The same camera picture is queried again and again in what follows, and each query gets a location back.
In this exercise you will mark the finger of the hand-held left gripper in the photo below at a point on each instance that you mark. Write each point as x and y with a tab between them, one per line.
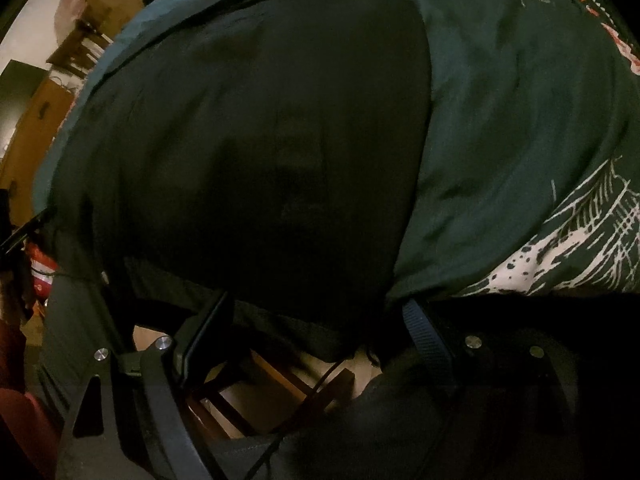
20	234

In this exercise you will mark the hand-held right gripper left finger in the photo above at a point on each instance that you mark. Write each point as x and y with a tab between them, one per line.
200	345

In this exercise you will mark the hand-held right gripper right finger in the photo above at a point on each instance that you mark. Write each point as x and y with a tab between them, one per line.
427	345

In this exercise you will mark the black and grey garment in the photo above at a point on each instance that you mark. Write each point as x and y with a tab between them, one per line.
250	135

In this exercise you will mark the red packet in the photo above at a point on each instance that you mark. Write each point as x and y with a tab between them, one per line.
41	265

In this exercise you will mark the wooden stool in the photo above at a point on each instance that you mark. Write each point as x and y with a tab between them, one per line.
280	380

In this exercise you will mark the person's leg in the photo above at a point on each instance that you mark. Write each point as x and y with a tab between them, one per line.
390	435

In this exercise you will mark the wooden dresser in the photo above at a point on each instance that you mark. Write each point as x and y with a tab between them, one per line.
30	135

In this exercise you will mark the dark red cloth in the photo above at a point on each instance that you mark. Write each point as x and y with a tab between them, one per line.
20	420

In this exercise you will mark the wooden slatted chair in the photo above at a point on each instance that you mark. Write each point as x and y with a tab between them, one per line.
75	47

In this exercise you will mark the green printed duvet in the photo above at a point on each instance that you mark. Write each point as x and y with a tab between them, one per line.
500	135

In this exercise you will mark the leaning round board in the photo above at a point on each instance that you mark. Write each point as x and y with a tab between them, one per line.
67	0

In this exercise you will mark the cardboard box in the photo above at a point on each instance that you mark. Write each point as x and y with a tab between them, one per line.
110	7

